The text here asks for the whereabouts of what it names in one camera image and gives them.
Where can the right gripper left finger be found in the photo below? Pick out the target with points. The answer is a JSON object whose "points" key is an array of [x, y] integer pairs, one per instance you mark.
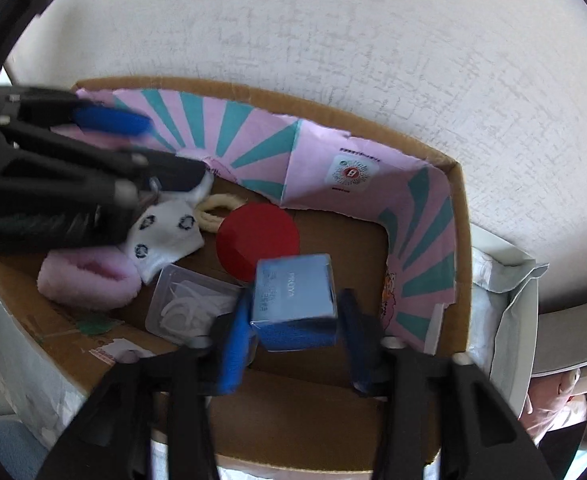
{"points": [[111, 435]]}

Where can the red lidded round tin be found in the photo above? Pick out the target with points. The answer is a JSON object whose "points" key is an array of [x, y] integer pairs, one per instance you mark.
{"points": [[254, 232]]}

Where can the blue rectangular box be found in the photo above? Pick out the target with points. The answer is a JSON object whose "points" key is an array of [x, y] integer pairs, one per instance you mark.
{"points": [[295, 303]]}

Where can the pink plush toy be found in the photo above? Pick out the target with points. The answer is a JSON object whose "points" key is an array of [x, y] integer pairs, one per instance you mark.
{"points": [[551, 404]]}

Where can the pink teal cardboard box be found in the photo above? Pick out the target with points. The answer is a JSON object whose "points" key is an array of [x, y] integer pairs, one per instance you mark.
{"points": [[389, 211]]}

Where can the pink fluffy sock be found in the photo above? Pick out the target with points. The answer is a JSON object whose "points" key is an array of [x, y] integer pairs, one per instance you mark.
{"points": [[98, 278]]}

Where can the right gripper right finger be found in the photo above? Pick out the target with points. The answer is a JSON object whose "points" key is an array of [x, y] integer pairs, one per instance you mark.
{"points": [[446, 405]]}

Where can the floral bed sheet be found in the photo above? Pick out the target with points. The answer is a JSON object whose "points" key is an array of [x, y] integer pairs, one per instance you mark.
{"points": [[498, 309]]}

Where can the white panda print sock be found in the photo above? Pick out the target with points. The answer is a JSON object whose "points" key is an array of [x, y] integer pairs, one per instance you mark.
{"points": [[167, 231]]}

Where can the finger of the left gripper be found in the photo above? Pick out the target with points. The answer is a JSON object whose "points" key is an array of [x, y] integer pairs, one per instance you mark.
{"points": [[107, 119], [159, 176]]}

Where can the clear plastic floss pick box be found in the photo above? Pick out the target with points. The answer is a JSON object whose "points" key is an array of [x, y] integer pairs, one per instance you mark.
{"points": [[185, 304]]}

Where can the cream hair scrunchie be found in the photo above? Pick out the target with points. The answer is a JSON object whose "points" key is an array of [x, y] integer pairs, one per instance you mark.
{"points": [[206, 212]]}

